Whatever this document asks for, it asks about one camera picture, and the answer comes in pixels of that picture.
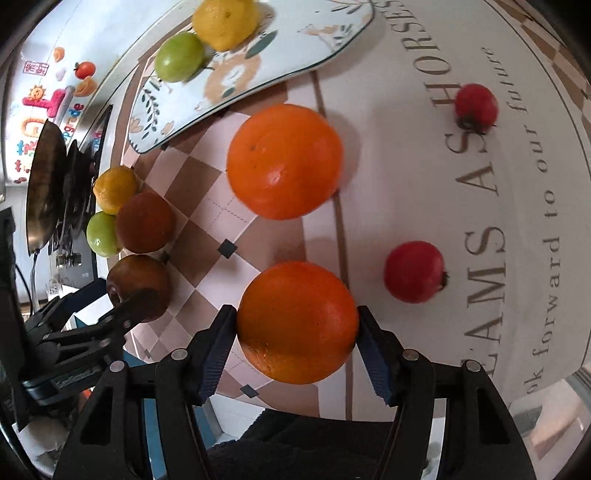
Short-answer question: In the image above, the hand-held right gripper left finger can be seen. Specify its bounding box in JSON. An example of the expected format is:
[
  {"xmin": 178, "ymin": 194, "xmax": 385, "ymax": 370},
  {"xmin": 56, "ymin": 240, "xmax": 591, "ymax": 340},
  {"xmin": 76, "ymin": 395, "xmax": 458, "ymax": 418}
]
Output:
[{"xmin": 53, "ymin": 305, "xmax": 238, "ymax": 480}]

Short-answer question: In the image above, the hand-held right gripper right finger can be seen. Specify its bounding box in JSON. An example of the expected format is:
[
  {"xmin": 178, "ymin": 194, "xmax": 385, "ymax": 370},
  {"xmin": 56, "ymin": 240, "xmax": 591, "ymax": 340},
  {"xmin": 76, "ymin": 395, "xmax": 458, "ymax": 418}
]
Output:
[{"xmin": 356, "ymin": 305, "xmax": 539, "ymax": 480}]

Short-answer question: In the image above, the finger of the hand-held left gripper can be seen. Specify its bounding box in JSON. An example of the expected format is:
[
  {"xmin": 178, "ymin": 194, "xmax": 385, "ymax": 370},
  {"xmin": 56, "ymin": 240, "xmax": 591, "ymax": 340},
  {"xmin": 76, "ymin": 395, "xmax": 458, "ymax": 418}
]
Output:
[
  {"xmin": 28, "ymin": 288, "xmax": 162, "ymax": 365},
  {"xmin": 25, "ymin": 278, "xmax": 109, "ymax": 333}
]

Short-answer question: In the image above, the brown round fruit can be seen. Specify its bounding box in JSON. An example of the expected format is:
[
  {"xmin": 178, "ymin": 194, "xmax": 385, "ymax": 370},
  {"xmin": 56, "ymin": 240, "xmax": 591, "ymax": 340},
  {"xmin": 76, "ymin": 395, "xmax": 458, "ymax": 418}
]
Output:
[{"xmin": 106, "ymin": 254, "xmax": 171, "ymax": 323}]

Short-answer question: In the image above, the green round fruit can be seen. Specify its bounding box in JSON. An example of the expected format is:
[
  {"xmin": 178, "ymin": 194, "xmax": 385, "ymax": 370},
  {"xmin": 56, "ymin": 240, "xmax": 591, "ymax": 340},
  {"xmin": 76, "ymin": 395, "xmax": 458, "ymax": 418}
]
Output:
[
  {"xmin": 154, "ymin": 31, "xmax": 207, "ymax": 84},
  {"xmin": 86, "ymin": 211, "xmax": 124, "ymax": 258}
]

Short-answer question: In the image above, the large orange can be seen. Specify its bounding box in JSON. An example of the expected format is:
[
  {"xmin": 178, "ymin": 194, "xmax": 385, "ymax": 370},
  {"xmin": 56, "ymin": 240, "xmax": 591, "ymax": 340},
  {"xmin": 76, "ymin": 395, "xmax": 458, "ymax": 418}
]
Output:
[
  {"xmin": 236, "ymin": 261, "xmax": 360, "ymax": 385},
  {"xmin": 226, "ymin": 104, "xmax": 345, "ymax": 221}
]

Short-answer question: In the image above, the small red tomato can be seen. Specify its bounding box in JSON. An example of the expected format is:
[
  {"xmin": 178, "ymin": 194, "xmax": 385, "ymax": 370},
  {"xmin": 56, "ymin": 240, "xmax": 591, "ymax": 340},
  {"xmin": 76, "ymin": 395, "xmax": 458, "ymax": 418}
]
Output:
[
  {"xmin": 383, "ymin": 241, "xmax": 450, "ymax": 304},
  {"xmin": 454, "ymin": 83, "xmax": 500, "ymax": 134}
]

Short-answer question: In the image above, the reddish brown apple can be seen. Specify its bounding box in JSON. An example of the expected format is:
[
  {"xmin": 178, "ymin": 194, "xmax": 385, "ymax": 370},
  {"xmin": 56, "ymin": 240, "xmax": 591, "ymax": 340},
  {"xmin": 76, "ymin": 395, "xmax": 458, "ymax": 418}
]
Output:
[{"xmin": 115, "ymin": 191, "xmax": 177, "ymax": 256}]

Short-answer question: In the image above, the yellow mandarin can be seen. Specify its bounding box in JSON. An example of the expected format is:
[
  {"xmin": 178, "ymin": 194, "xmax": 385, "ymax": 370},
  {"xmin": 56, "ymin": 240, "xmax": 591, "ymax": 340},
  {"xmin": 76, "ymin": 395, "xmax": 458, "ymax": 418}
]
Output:
[{"xmin": 93, "ymin": 166, "xmax": 140, "ymax": 215}]

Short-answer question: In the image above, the oval floral printed plate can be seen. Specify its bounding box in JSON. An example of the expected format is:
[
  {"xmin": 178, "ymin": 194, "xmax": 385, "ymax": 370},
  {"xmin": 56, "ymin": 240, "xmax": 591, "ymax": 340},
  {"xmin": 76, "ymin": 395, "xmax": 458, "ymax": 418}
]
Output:
[{"xmin": 126, "ymin": 0, "xmax": 377, "ymax": 155}]

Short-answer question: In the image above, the black gas stove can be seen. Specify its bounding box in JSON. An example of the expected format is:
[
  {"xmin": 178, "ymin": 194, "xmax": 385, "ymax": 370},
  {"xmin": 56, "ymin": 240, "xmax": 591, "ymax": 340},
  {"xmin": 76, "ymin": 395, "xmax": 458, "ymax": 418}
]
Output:
[{"xmin": 48, "ymin": 105, "xmax": 114, "ymax": 271}]

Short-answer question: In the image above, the dark frying pan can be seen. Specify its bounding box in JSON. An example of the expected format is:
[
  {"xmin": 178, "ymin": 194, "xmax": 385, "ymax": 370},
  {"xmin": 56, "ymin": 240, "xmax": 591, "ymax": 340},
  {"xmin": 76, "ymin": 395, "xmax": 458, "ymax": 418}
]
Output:
[{"xmin": 25, "ymin": 119, "xmax": 70, "ymax": 305}]

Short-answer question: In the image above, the checkered printed counter mat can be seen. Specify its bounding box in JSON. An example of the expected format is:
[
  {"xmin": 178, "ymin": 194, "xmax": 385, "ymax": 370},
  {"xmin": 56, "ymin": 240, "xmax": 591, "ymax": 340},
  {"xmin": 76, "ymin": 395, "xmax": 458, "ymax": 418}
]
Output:
[{"xmin": 99, "ymin": 0, "xmax": 591, "ymax": 421}]

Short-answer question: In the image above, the yellow lemon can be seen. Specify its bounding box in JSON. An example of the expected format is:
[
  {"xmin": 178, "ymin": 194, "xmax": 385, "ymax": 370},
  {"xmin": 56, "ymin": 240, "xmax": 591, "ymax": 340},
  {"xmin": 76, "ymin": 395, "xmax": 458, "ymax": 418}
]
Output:
[{"xmin": 192, "ymin": 0, "xmax": 260, "ymax": 52}]

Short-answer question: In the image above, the colourful lettering wall sticker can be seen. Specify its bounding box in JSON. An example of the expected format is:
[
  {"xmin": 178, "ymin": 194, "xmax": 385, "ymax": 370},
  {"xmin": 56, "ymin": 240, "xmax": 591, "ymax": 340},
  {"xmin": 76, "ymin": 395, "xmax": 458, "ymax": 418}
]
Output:
[{"xmin": 11, "ymin": 85, "xmax": 86, "ymax": 185}]

